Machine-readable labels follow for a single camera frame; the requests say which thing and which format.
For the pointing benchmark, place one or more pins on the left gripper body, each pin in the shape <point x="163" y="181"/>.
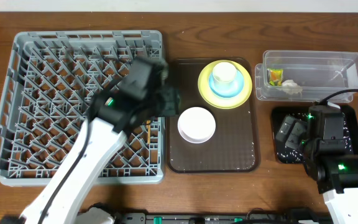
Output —
<point x="169" y="101"/>

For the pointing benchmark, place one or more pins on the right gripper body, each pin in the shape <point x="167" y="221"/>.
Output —
<point x="299" y="134"/>

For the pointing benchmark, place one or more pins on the white tissue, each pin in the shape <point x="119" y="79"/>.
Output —
<point x="291" y="88"/>

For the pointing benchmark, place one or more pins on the yellow green snack wrapper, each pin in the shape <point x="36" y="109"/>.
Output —
<point x="275" y="76"/>

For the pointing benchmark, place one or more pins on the white bowl with food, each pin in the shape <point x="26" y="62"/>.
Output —
<point x="196" y="125"/>

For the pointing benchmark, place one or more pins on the white cup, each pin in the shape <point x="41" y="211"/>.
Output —
<point x="224" y="73"/>

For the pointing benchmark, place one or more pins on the grey dishwasher rack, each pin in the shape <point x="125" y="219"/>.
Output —
<point x="51" y="78"/>

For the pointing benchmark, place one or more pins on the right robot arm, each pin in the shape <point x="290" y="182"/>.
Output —
<point x="324" y="140"/>

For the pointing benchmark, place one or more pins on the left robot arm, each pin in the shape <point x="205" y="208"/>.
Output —
<point x="112" y="116"/>

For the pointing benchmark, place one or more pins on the black tray bin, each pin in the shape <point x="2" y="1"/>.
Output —
<point x="350" y="130"/>

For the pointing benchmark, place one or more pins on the spilled rice and shells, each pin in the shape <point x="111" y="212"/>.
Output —
<point x="285" y="154"/>

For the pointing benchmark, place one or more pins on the clear plastic container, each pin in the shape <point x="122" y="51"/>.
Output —
<point x="319" y="73"/>

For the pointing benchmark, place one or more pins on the yellow plate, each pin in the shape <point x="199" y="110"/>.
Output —
<point x="220" y="102"/>

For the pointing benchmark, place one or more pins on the dark brown serving tray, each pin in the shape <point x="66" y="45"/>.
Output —
<point x="234" y="146"/>

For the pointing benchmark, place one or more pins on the light blue bowl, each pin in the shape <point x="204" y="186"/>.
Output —
<point x="236" y="88"/>

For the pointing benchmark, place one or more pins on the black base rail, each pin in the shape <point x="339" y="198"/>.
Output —
<point x="100" y="213"/>

